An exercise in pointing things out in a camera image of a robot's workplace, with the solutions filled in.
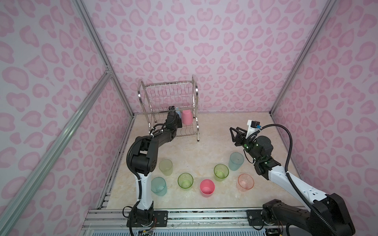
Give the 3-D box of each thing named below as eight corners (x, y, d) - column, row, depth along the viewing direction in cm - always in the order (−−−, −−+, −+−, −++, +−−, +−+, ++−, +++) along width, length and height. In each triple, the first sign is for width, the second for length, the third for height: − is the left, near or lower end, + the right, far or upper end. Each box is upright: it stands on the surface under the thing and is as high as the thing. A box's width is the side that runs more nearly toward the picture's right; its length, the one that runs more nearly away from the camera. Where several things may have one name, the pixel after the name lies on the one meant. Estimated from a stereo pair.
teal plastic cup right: (228, 170, 91) (231, 163, 83) (227, 159, 95) (229, 152, 88) (241, 170, 91) (245, 163, 83) (239, 159, 95) (242, 152, 88)
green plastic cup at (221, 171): (213, 182, 87) (215, 176, 80) (212, 169, 92) (214, 163, 85) (227, 182, 87) (229, 176, 80) (225, 169, 92) (227, 163, 85)
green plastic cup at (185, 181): (177, 188, 85) (175, 183, 78) (182, 176, 89) (181, 170, 83) (190, 193, 83) (189, 188, 76) (194, 180, 87) (194, 175, 81)
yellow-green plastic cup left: (161, 176, 90) (158, 169, 82) (163, 166, 94) (160, 159, 86) (172, 176, 89) (170, 169, 82) (173, 166, 94) (171, 159, 86)
